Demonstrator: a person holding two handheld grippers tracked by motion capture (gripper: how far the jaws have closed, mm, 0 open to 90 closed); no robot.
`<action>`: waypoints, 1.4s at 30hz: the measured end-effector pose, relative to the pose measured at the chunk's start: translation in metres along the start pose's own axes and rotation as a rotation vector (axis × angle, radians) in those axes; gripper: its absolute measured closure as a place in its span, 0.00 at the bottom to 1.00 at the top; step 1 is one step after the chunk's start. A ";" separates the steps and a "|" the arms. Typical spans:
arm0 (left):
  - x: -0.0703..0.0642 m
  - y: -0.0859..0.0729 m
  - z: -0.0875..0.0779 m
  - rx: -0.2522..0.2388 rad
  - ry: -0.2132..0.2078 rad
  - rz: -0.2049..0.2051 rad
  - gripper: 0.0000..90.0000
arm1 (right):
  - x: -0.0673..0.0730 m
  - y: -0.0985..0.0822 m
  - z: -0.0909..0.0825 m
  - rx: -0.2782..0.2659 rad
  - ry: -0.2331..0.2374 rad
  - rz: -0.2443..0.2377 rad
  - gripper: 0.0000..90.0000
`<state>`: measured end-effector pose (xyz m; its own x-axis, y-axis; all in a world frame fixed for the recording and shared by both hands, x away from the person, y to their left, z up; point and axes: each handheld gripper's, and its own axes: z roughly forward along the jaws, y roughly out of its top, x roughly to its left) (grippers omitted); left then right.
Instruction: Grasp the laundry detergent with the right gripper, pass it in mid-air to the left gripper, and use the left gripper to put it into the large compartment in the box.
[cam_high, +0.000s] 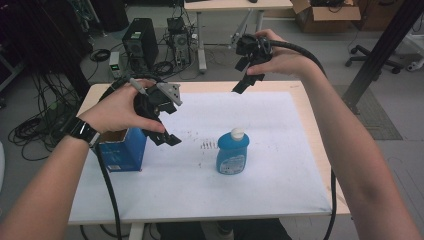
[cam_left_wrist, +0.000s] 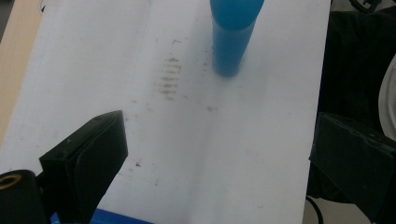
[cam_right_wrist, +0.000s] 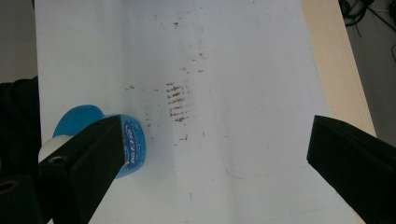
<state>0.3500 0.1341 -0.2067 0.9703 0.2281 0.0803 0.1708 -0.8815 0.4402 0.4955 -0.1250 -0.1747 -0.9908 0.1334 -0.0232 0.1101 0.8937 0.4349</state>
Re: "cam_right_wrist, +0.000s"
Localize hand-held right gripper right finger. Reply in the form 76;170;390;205
306;115;396;224

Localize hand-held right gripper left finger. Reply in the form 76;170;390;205
37;114;128;224

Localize dark cloth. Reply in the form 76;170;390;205
0;76;43;181

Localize white table cover sheet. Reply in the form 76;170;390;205
33;0;359;224

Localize black cables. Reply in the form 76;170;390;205
338;0;396;64

